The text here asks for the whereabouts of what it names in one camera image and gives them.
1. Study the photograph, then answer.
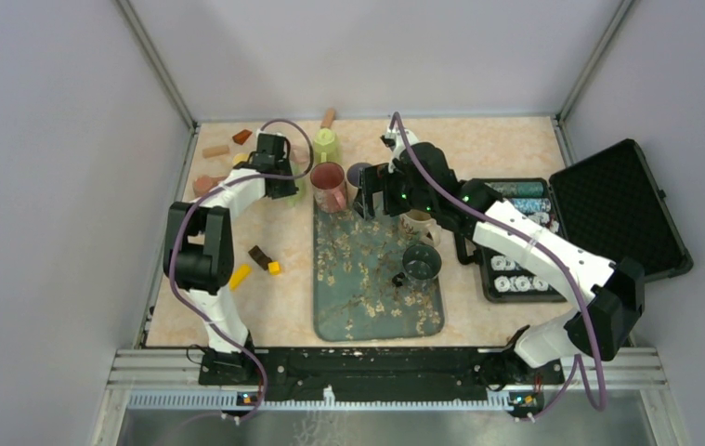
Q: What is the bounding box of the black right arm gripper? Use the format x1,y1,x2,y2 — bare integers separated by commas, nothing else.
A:
352,163,435,221

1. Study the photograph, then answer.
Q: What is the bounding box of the yellow mug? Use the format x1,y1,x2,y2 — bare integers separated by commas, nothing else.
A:
232,152,251,169

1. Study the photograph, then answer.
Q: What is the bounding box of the pink upside-down mug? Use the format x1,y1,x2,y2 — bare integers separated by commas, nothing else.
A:
310,162,348,214

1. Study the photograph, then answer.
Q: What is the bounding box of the cream patterned mug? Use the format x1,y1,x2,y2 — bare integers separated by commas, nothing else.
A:
399,210,441,247

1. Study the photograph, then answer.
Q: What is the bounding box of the dark teal mug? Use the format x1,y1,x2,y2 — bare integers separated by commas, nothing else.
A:
391,243,442,288

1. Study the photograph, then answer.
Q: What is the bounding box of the light green upside-down mug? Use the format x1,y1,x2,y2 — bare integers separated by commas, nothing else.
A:
287,188,306,207

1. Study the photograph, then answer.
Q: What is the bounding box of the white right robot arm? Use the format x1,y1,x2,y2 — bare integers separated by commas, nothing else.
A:
359,137,645,383

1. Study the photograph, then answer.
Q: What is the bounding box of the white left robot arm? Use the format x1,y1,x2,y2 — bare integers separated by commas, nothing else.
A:
163,132,297,385

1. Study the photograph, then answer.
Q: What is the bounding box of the pale pink tall mug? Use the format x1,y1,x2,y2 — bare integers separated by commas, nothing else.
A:
290,146,310,166

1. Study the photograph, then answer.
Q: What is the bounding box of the terracotta mug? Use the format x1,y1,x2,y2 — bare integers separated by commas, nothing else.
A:
191,175,227,198

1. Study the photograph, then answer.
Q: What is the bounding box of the dark red wooden block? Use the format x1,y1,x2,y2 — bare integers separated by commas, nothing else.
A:
231,129,253,146

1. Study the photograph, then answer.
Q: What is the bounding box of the beige wooden block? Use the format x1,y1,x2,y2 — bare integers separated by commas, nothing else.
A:
202,144,230,159

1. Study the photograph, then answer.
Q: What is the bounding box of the tan cylinder block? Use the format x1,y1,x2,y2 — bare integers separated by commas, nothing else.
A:
320,108,336,128

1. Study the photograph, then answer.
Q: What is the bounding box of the teal blossom-pattern tray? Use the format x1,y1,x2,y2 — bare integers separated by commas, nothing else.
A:
312,208,445,342

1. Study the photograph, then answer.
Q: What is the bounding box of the dark brown block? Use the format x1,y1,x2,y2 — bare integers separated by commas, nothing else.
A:
248,245,273,270

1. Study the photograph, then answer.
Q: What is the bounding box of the small yellow cube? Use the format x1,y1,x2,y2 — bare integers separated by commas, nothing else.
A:
268,261,282,276

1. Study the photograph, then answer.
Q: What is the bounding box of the yellow wooden block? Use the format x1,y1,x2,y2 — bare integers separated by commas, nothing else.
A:
228,264,252,291

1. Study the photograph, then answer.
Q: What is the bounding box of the black poker chip case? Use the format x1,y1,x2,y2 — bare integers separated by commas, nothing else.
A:
452,139,693,282

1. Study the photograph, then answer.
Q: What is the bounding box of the light green mug with handle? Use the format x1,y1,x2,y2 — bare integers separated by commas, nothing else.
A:
313,127,341,164

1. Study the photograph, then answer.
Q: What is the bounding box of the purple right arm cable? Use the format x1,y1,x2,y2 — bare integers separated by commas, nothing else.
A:
388,111,608,423

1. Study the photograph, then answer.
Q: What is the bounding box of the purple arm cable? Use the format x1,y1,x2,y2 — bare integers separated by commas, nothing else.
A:
167,118,315,426
388,111,608,423

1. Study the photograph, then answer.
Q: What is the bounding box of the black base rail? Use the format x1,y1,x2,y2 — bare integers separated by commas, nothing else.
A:
198,348,565,402

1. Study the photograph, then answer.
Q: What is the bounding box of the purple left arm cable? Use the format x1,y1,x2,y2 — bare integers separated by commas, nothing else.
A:
167,118,315,426

